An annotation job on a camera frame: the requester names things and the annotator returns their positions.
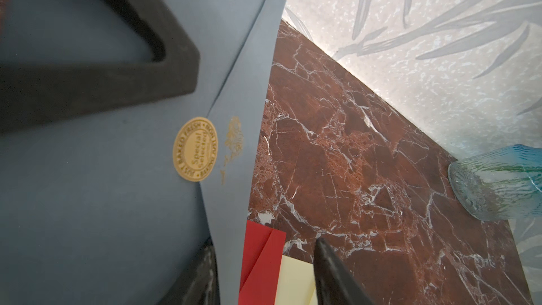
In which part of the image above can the blue glass vase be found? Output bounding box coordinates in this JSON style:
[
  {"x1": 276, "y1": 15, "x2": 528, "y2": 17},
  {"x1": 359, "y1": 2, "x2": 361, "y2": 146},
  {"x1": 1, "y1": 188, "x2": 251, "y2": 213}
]
[{"x1": 447, "y1": 144, "x2": 541, "y2": 221}]

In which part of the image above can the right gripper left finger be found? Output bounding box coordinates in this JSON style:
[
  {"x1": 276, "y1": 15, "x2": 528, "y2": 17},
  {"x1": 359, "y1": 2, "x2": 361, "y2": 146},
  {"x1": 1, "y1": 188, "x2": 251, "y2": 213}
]
[{"x1": 158, "y1": 237, "x2": 220, "y2": 305}]

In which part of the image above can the red envelope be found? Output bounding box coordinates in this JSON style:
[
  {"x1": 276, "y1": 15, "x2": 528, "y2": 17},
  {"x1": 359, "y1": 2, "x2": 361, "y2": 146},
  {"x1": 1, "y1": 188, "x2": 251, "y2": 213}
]
[{"x1": 239, "y1": 221, "x2": 286, "y2": 305}]

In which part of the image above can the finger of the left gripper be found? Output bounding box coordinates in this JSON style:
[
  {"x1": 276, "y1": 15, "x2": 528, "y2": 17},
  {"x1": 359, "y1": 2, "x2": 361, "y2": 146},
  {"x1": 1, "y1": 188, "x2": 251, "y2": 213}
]
[{"x1": 1, "y1": 0, "x2": 200, "y2": 134}]

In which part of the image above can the grey envelope with gold seal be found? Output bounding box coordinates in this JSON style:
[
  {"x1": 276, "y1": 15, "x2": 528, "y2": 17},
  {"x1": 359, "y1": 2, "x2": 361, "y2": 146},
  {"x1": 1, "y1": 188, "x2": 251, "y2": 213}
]
[{"x1": 1, "y1": 0, "x2": 286, "y2": 304}]

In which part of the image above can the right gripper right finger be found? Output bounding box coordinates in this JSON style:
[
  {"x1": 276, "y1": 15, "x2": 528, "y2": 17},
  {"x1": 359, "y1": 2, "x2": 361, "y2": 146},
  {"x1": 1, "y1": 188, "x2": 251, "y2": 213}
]
[{"x1": 313, "y1": 237, "x2": 374, "y2": 305}]

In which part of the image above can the pale yellow envelope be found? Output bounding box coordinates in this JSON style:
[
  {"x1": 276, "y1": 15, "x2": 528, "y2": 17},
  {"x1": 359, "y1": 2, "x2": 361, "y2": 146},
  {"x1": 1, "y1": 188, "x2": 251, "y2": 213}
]
[{"x1": 275, "y1": 256, "x2": 318, "y2": 305}]

